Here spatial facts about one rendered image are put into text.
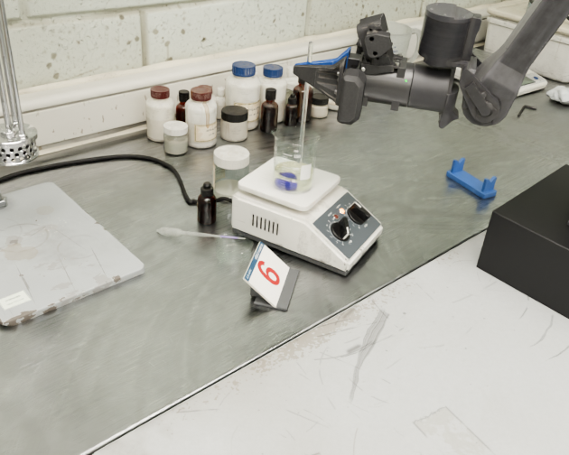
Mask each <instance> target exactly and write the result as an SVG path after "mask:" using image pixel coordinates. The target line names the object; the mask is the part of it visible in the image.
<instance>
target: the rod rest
mask: <svg viewBox="0 0 569 455"><path fill-rule="evenodd" d="M464 162H465V158H461V159H460V160H459V161H457V160H453V162H452V168H451V169H450V170H449V171H447V173H446V176H447V177H449V178H451V179H452V180H454V181H456V182H457V183H459V184H461V186H463V187H464V188H466V189H467V190H469V191H471V192H473V193H474V194H476V195H477V196H479V197H480V198H482V199H487V198H490V197H494V196H496V193H497V191H496V190H494V186H495V182H496V179H497V177H496V176H493V177H492V178H491V179H490V180H489V179H487V178H485V179H484V182H482V181H480V180H478V179H477V178H475V177H473V176H472V175H470V174H468V173H467V172H465V171H464V170H463V165H464Z"/></svg>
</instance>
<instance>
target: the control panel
mask: <svg viewBox="0 0 569 455"><path fill-rule="evenodd" d="M354 202H358V201H357V200H355V199H354V198H353V197H352V196H351V195H350V194H349V193H348V192H346V193H345V194H344V195H343V196H342V197H341V198H340V199H338V200H337V201H336V202H335V203H334V204H333V205H332V206H331V207H330V208H328V209H327V210H326V211H325V212H324V213H323V214H322V215H321V216H320V217H318V218H317V219H316V220H315V221H314V222H313V225H314V226H315V227H316V228H317V229H318V230H319V231H320V232H322V233H323V234H324V235H325V236H326V237H327V238H328V239H329V240H330V241H331V242H332V243H333V244H334V245H335V246H336V247H337V248H338V249H339V250H340V251H341V252H342V253H343V254H344V255H345V256H346V257H347V258H348V259H350V258H351V257H352V256H353V255H354V254H355V253H356V252H357V251H358V250H359V248H360V247H361V246H362V245H363V244H364V243H365V242H366V241H367V240H368V238H369V237H370V236H371V235H372V234H373V233H374V232H375V231H376V230H377V228H378V227H379V226H380V225H381V224H380V223H379V222H378V221H377V220H376V219H375V218H374V217H373V216H372V215H371V214H370V215H371V216H370V218H369V219H368V220H367V221H365V223H364V224H362V225H359V224H356V223H355V222H353V221H352V220H351V219H350V217H349V215H348V208H349V207H350V206H351V205H352V204H353V203H354ZM358 204H359V205H360V206H362V205H361V204H360V203H359V202H358ZM362 207H363V206H362ZM363 208H364V207H363ZM340 209H343V210H344V213H341V212H340ZM364 209H365V208H364ZM335 214H336V215H338V217H339V218H335V217H334V215H335ZM343 217H346V218H347V219H348V221H349V227H350V238H349V239H348V240H347V241H340V240H339V239H337V238H336V237H335V236H334V235H333V234H332V232H331V225H332V224H333V223H334V222H339V221H340V220H341V219H342V218H343Z"/></svg>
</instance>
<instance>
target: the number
mask: <svg viewBox="0 0 569 455"><path fill-rule="evenodd" d="M285 268H286V265H284V264H283V263H282V262H281V261H280V260H279V259H278V258H277V257H276V256H275V255H274V254H273V253H272V252H271V251H269V250H268V249H267V248H266V247H265V246H264V248H263V250H262V252H261V255H260V257H259V258H258V260H257V264H256V266H255V269H254V271H253V273H252V275H251V277H250V279H249V281H250V282H251V283H252V284H253V285H255V287H256V288H257V289H259V290H260V291H261V292H262V293H263V294H264V295H265V296H266V297H267V298H268V299H270V300H271V301H272V302H274V300H275V296H276V294H277V291H278V288H279V285H280V283H281V281H282V278H283V275H284V272H285Z"/></svg>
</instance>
